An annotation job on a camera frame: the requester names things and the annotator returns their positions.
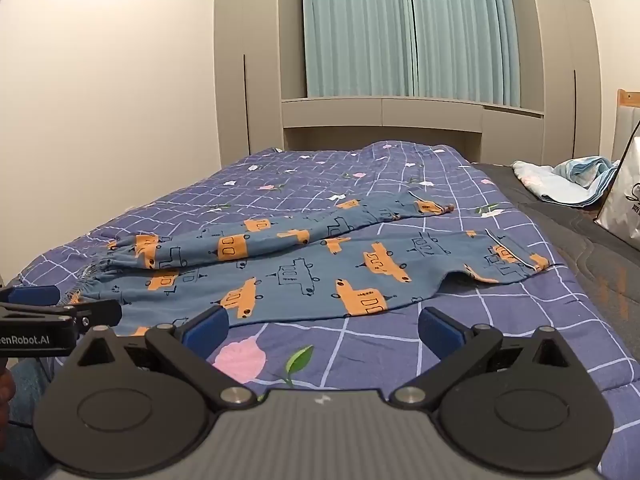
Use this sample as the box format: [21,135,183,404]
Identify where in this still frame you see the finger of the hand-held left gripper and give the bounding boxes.
[0,299,123,334]
[0,285,62,307]

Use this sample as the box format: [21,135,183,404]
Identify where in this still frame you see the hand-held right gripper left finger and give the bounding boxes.
[64,305,254,412]

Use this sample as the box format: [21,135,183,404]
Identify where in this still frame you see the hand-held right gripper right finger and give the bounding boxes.
[389,306,577,409]

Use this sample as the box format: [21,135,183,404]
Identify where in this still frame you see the blue pants with orange cars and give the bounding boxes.
[65,191,553,339]

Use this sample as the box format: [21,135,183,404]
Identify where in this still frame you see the purple checked quilt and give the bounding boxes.
[10,140,640,480]

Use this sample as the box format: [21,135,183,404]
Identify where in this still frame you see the person's leg in jeans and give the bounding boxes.
[0,359,68,480]

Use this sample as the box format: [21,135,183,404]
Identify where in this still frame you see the light blue crumpled cloth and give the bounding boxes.
[511,156,621,207]

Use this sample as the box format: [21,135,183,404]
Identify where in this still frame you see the white bag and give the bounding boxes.
[594,124,640,254]

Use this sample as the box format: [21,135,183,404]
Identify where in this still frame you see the beige wardrobe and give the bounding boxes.
[214,0,284,172]
[520,0,604,167]

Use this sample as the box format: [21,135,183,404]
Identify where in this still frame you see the wooden headboard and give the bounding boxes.
[612,88,640,162]

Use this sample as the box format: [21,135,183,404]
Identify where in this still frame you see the teal curtain panel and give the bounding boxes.
[301,0,417,99]
[407,0,522,107]

